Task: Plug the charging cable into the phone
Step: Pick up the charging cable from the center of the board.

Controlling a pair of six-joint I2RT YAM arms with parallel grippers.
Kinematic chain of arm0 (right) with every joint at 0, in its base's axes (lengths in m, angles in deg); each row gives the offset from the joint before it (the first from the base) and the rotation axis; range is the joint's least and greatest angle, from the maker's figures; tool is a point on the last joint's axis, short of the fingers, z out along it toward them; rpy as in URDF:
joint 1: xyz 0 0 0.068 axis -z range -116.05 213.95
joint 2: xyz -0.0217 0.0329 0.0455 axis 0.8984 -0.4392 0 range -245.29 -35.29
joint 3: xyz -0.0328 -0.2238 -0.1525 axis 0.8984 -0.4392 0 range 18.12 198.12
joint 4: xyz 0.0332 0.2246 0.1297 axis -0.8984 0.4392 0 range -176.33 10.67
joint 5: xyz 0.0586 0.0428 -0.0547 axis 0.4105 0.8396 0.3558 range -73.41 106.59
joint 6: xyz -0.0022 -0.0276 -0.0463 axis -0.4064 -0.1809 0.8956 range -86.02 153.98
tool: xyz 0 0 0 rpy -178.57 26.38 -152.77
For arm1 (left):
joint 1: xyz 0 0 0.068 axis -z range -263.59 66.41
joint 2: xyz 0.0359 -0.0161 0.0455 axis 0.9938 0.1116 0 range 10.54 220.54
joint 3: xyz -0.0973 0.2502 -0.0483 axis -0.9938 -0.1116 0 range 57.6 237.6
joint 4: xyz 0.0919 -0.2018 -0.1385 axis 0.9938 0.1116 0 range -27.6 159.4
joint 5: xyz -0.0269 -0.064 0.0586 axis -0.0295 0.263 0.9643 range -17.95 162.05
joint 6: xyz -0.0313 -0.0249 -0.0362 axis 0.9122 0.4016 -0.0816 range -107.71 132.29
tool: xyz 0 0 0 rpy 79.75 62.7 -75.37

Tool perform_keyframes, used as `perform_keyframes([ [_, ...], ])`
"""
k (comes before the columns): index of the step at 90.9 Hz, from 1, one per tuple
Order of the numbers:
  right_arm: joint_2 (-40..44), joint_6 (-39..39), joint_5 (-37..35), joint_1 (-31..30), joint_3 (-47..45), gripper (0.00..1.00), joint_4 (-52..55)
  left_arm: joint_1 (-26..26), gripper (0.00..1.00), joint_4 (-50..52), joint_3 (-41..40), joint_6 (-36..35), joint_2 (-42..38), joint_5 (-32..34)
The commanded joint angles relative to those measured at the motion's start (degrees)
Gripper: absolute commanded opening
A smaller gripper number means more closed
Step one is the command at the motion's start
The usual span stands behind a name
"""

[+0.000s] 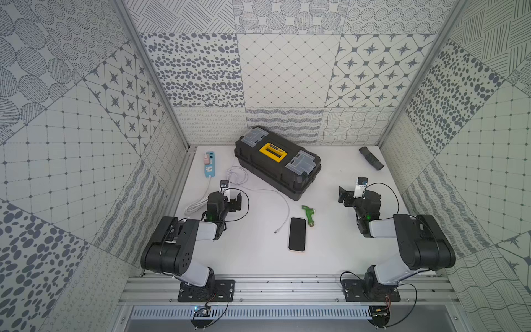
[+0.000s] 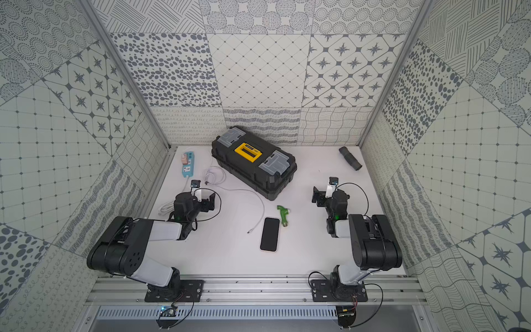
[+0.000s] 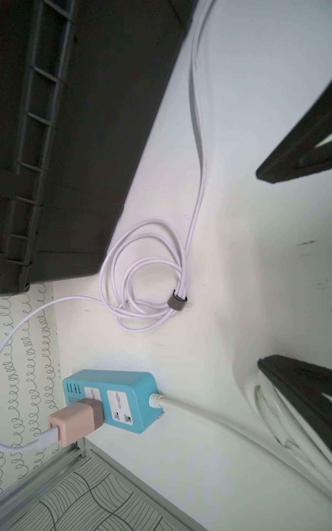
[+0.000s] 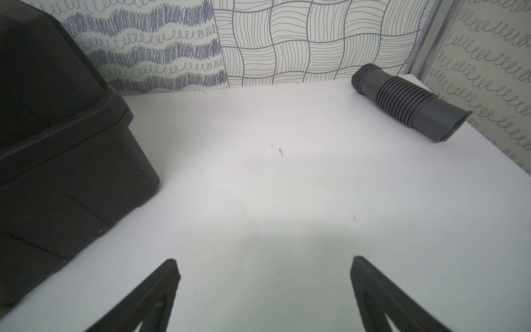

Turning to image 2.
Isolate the white charging cable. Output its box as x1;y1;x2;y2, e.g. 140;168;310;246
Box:
202;167;266;235

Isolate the black smartphone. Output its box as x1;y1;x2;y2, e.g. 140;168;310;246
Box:
260;218;280;253

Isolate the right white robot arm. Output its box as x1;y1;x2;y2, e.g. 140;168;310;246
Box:
312;185;403;293

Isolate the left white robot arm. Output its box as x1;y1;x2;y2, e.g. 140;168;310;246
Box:
87;190;221;293

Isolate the green plastic fitting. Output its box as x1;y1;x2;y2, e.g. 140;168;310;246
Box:
277;206;290;227

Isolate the black cylindrical object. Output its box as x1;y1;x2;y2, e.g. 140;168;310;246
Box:
339;147;362;171

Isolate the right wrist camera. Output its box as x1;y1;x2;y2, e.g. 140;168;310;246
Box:
325;177;339;198

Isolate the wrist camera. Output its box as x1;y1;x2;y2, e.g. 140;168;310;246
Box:
325;177;339;198
190;180;202;201

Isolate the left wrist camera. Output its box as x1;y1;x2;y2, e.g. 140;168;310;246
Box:
190;180;202;201

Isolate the white power strip cord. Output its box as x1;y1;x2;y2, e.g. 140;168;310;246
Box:
159;177;188;217

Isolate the black toolbox with yellow handle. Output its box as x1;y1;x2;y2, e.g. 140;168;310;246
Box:
212;126;297;201

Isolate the aluminium mounting rail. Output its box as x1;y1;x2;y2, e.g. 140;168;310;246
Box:
84;274;428;307

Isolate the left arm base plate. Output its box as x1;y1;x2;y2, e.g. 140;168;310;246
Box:
145;279;205;303

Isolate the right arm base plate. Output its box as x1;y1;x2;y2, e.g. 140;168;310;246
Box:
310;279;368;303

